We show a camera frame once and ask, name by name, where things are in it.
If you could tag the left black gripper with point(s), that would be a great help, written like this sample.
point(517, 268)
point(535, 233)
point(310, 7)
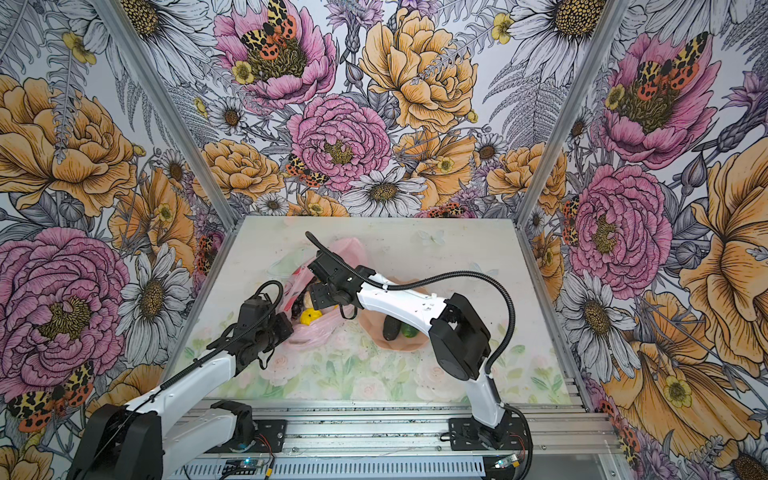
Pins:
point(285, 329)

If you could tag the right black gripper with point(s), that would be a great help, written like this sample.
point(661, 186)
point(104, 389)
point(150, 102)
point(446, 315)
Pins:
point(319, 297)

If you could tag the pink plastic bag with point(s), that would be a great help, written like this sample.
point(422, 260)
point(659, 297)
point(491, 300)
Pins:
point(318, 334)

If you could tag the yellow fake lemon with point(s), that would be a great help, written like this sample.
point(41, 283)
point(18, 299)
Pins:
point(310, 315)

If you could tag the pink flower-shaped bowl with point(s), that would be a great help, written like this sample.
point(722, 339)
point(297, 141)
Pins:
point(372, 323)

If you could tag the dark fake avocado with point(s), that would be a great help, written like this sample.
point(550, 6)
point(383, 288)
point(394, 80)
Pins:
point(391, 328)

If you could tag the bright green fake fruit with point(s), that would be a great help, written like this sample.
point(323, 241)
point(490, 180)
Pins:
point(408, 331)

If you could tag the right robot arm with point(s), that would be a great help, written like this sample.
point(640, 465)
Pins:
point(459, 337)

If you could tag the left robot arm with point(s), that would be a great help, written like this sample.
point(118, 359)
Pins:
point(147, 438)

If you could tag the dark fake grapes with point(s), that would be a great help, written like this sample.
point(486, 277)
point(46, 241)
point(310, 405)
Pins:
point(298, 307)

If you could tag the green circuit board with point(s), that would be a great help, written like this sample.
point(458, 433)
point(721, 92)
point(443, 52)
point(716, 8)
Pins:
point(247, 468)

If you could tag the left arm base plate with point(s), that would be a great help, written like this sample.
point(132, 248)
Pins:
point(268, 437)

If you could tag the white vented cable duct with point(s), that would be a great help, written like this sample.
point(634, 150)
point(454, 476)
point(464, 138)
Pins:
point(418, 467)

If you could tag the left aluminium corner post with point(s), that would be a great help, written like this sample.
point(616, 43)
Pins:
point(119, 26)

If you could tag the aluminium corner post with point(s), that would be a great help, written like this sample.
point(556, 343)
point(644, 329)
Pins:
point(606, 31)
point(119, 26)

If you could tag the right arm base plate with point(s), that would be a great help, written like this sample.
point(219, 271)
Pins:
point(467, 434)

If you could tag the aluminium rail frame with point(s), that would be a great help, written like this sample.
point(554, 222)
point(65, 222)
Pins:
point(567, 443)

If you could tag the right aluminium corner post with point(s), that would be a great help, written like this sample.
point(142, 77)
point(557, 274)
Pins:
point(606, 31)

